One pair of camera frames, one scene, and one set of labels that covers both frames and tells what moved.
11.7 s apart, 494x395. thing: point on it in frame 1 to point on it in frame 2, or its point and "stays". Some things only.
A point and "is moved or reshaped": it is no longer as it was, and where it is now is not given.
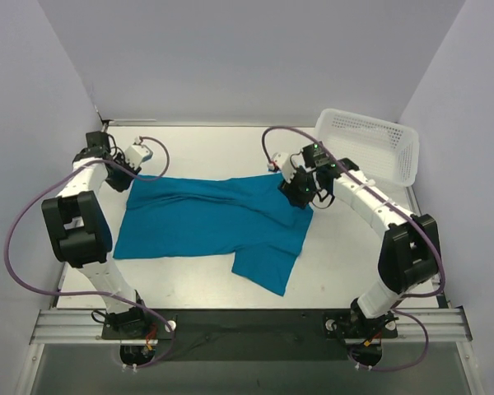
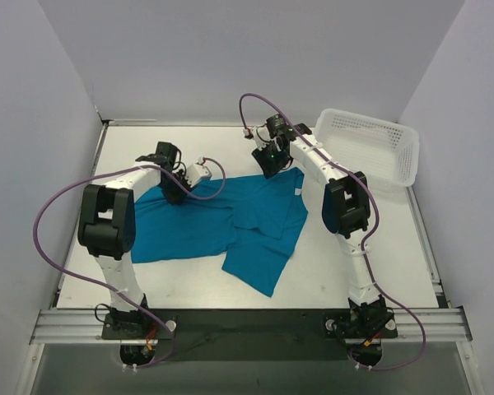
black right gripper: [294, 192] to [269, 163]
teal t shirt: [251, 220] is moved or reshaped
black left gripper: [118, 178] to [171, 193]
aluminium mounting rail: [78, 327] stays
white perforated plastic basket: [386, 154] stays
